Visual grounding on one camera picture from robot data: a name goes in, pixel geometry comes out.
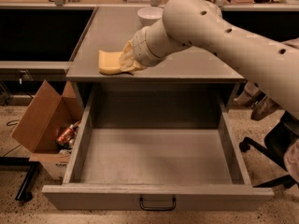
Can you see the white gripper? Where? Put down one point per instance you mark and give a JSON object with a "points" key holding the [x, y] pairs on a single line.
{"points": [[139, 49]]}

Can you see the yellow sponge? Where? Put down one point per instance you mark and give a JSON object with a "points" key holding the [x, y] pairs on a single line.
{"points": [[109, 63]]}

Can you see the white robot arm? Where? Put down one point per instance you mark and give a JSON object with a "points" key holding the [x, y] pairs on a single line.
{"points": [[272, 66]]}

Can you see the grey cabinet counter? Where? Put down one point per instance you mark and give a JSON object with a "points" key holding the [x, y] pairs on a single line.
{"points": [[113, 26]]}

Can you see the grey open drawer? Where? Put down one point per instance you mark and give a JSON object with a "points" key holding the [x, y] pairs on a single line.
{"points": [[159, 142]]}

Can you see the white ceramic bowl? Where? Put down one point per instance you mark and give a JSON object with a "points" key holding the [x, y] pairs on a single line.
{"points": [[149, 15]]}

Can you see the brown cardboard box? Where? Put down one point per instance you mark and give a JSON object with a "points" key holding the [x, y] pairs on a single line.
{"points": [[45, 118]]}

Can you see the red soda can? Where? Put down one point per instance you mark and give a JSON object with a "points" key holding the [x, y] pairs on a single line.
{"points": [[65, 136]]}

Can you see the grey cloth on chair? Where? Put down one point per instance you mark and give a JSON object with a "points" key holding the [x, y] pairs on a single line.
{"points": [[262, 106]]}

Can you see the black office chair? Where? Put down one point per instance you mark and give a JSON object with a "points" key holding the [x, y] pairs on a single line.
{"points": [[276, 143]]}

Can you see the black drawer handle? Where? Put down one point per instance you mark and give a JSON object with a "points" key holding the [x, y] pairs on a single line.
{"points": [[156, 206]]}

